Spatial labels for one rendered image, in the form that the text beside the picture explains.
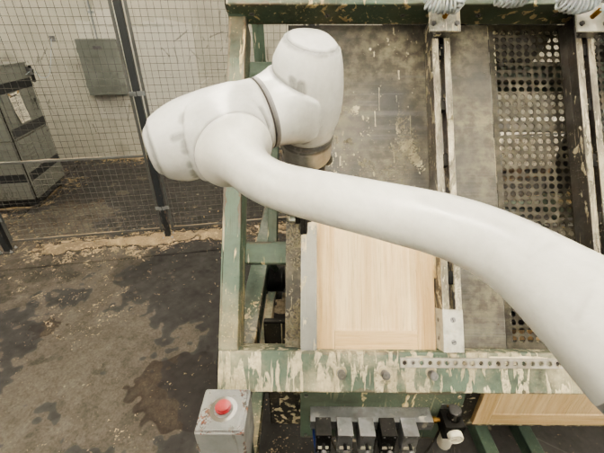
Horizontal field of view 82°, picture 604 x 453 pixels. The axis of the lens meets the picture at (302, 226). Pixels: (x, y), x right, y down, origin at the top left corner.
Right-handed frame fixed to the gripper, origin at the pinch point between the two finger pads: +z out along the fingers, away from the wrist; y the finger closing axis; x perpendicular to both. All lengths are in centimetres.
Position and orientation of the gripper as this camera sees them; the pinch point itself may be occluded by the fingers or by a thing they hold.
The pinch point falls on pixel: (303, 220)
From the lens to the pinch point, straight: 79.4
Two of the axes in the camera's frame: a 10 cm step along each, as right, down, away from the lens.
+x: 1.4, 8.2, -5.6
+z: -0.2, 5.6, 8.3
